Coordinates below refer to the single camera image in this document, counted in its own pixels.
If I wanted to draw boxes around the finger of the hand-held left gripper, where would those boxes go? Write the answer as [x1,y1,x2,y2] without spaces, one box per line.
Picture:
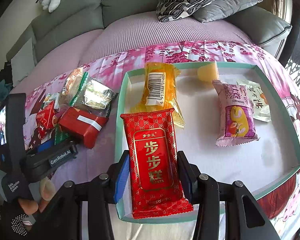
[55,139,78,153]
[26,137,57,155]

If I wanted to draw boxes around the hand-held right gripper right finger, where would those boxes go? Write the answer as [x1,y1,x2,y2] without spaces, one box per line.
[177,151,282,240]

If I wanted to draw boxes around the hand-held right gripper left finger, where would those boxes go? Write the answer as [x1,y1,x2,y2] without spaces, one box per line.
[39,151,130,240]

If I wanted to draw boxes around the dark red boxy snack packet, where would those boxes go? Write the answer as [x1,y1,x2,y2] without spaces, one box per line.
[58,107,109,149]

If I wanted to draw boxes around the red flower print snack packet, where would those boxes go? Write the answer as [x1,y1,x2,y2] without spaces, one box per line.
[36,100,58,140]

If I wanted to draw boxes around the teal and white box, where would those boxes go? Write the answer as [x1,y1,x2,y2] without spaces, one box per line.
[114,61,300,222]

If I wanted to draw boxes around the red gold patterned snack packet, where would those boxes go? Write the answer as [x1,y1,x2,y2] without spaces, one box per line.
[120,107,193,219]

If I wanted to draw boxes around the green and white snack packet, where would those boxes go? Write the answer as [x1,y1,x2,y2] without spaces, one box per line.
[41,93,60,105]

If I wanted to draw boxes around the clear packet with green edge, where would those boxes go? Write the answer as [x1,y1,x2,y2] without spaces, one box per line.
[69,72,115,117]

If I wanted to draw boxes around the beige snack packet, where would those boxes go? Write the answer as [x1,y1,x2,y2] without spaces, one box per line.
[62,66,84,97]

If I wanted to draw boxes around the pink purple snack packet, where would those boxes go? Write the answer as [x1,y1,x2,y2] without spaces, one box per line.
[212,79,261,147]

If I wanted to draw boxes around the orange jelly packet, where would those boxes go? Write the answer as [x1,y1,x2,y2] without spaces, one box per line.
[130,62,185,128]

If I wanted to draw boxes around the pale jelly cup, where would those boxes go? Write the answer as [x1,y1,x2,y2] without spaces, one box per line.
[197,63,220,82]

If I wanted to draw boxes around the person's left hand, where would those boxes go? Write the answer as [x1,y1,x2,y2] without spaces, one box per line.
[0,180,56,235]

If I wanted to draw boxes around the blue cloth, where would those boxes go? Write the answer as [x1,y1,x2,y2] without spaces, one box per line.
[0,80,14,100]

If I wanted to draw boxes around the dark clothes pile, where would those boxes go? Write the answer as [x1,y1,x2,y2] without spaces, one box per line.
[0,61,14,83]

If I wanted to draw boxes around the light grey pillow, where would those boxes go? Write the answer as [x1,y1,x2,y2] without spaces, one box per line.
[10,37,38,74]

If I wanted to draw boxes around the pink sofa cover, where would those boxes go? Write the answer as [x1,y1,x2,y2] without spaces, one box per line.
[14,10,278,93]

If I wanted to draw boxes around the printed blanket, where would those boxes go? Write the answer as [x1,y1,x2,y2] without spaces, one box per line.
[22,40,300,240]

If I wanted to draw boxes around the grey sofa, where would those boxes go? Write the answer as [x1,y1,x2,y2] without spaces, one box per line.
[0,0,293,80]

